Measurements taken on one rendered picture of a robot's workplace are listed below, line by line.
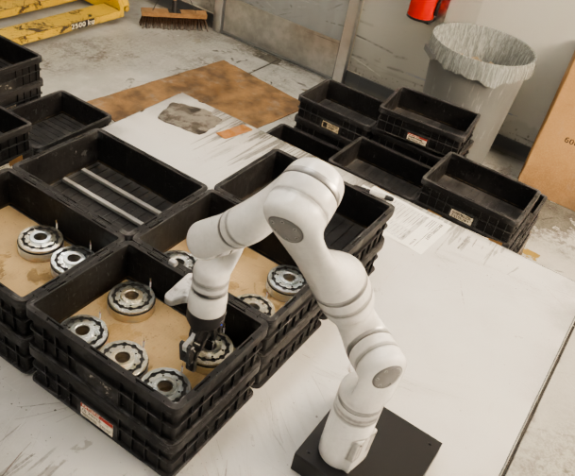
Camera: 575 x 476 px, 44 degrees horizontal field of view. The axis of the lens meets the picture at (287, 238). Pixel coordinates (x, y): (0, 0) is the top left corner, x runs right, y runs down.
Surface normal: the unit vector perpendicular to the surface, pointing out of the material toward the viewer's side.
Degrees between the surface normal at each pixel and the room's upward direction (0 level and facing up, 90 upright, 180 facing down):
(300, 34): 90
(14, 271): 0
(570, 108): 78
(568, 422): 0
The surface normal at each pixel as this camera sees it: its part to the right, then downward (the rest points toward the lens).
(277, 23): -0.54, 0.43
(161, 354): 0.16, -0.78
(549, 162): -0.46, 0.20
